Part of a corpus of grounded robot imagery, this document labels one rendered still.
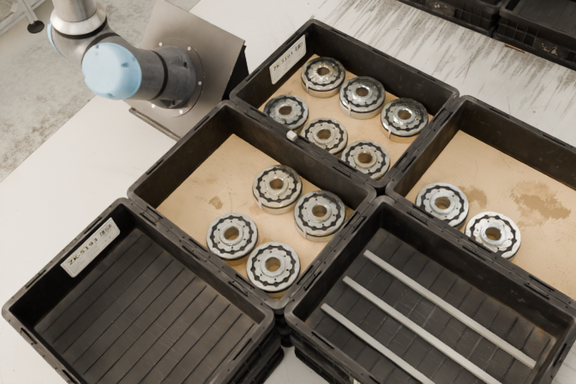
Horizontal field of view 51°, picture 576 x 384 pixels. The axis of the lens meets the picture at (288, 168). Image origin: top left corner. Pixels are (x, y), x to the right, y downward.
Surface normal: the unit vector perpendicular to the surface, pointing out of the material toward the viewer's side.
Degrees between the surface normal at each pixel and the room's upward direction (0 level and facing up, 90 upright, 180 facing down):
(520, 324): 0
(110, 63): 44
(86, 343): 0
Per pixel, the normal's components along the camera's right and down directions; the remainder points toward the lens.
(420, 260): -0.08, -0.55
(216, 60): -0.47, 0.07
